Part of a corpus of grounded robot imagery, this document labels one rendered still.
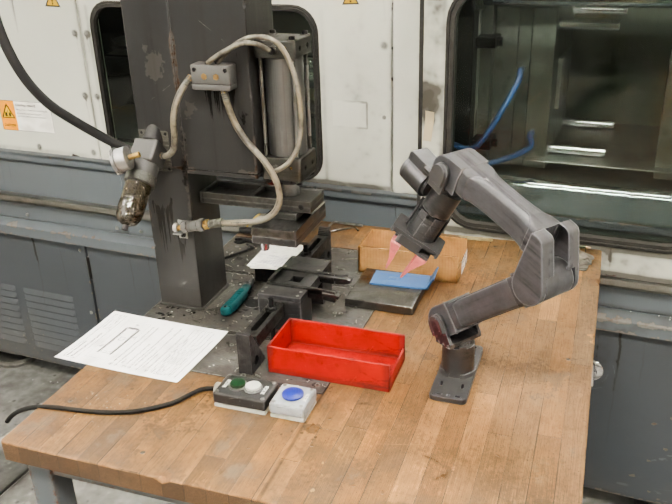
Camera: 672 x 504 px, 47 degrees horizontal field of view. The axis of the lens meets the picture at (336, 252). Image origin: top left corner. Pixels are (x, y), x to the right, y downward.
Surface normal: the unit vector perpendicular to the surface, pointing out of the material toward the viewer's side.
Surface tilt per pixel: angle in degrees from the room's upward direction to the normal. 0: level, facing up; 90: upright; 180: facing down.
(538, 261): 90
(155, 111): 90
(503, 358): 0
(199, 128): 90
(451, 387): 0
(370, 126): 90
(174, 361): 1
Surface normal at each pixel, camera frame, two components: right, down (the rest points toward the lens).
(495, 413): -0.03, -0.91
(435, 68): -0.38, 0.40
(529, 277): -0.81, 0.26
